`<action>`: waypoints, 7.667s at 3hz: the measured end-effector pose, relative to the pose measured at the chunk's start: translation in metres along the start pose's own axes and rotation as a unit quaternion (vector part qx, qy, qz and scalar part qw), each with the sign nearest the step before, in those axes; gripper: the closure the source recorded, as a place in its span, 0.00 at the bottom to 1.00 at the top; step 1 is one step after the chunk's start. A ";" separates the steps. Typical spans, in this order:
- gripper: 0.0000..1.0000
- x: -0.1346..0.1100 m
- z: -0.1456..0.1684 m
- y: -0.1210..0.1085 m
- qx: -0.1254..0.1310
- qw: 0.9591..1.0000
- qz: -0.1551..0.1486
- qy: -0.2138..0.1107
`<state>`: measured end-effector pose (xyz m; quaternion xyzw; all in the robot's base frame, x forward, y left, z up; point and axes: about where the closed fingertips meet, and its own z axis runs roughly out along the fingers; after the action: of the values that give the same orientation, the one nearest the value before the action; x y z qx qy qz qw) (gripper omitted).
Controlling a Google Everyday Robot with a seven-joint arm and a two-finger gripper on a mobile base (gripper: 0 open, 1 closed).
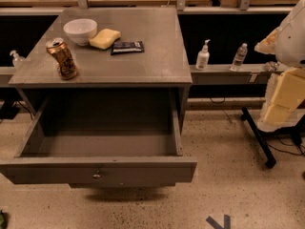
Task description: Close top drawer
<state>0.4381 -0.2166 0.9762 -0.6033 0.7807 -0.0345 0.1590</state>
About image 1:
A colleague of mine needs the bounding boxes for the grey top drawer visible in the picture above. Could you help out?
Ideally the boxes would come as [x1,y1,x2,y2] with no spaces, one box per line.
[0,89,197,184]

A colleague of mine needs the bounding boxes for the black stand leg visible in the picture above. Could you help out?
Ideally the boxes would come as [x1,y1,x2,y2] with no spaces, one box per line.
[241,107,276,169]

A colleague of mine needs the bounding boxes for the grey drawer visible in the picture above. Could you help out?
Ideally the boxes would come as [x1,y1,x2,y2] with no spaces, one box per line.
[0,89,197,184]
[69,182,175,188]

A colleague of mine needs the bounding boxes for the dark snack packet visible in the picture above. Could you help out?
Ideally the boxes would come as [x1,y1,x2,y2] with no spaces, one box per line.
[111,41,145,55]

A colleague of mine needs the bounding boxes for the crumpled clear wrapper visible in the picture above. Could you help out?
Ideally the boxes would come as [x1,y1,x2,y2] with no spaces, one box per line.
[264,61,279,73]

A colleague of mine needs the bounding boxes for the grey drawer cabinet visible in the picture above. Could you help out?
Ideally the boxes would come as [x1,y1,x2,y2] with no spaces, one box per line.
[1,8,196,187]

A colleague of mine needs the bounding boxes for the grey bottom drawer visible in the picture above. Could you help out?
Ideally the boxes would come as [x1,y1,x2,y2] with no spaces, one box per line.
[69,182,175,188]

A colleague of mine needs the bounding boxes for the clear pump bottle left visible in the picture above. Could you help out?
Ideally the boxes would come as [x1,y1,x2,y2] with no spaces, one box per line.
[10,50,25,69]

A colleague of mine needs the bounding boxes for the clear water bottle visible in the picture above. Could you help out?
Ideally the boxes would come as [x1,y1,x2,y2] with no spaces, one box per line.
[230,43,248,71]

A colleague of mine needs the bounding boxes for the yellow sponge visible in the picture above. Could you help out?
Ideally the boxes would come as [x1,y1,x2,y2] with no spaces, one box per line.
[90,29,121,50]

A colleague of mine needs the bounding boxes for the white bowl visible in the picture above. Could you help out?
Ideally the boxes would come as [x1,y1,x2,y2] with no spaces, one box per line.
[63,18,97,46]

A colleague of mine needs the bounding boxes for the crushed gold soda can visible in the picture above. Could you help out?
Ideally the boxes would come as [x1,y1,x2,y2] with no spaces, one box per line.
[46,37,77,80]

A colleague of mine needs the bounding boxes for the white pump lotion bottle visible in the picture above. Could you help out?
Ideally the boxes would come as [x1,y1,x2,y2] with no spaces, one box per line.
[195,39,210,70]

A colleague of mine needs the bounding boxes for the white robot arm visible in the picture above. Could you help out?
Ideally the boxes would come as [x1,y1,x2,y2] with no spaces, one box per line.
[254,0,305,132]

